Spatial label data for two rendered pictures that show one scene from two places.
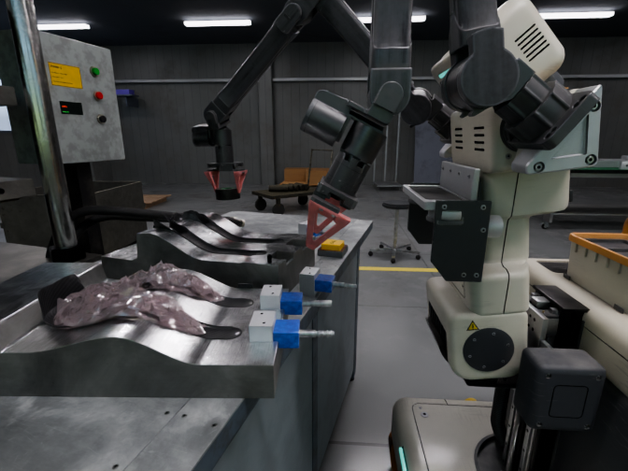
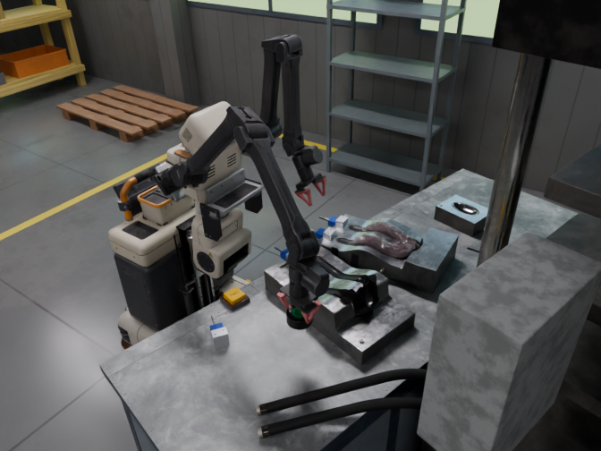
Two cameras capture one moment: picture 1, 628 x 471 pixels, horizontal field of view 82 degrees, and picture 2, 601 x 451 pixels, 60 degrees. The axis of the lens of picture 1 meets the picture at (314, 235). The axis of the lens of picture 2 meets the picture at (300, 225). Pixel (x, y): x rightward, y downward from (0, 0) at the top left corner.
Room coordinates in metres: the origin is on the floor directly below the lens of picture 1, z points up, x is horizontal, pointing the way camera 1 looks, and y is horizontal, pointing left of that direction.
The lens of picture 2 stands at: (2.17, 0.92, 2.07)
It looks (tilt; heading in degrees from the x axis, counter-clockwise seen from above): 33 degrees down; 212
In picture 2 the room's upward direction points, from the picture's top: 2 degrees counter-clockwise
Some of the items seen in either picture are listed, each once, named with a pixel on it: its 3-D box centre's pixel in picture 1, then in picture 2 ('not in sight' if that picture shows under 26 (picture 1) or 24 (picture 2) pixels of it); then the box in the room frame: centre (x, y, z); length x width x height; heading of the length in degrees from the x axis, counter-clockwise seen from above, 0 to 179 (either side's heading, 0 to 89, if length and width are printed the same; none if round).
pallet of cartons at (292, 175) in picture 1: (307, 178); not in sight; (8.33, 0.14, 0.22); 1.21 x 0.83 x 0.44; 86
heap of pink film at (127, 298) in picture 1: (139, 293); (385, 236); (0.57, 0.30, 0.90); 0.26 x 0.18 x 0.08; 89
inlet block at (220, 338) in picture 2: (316, 232); (216, 328); (1.25, -0.01, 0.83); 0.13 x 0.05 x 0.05; 53
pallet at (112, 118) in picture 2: not in sight; (127, 111); (-1.42, -3.54, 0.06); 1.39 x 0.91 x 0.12; 86
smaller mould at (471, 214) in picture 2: not in sight; (463, 215); (0.16, 0.50, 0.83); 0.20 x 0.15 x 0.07; 72
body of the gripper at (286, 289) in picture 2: (224, 156); (299, 286); (1.20, 0.29, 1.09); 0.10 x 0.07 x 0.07; 77
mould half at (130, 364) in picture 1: (138, 318); (385, 244); (0.56, 0.30, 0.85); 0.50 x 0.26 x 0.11; 89
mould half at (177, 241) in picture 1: (212, 248); (336, 292); (0.93, 0.28, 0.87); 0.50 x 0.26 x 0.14; 72
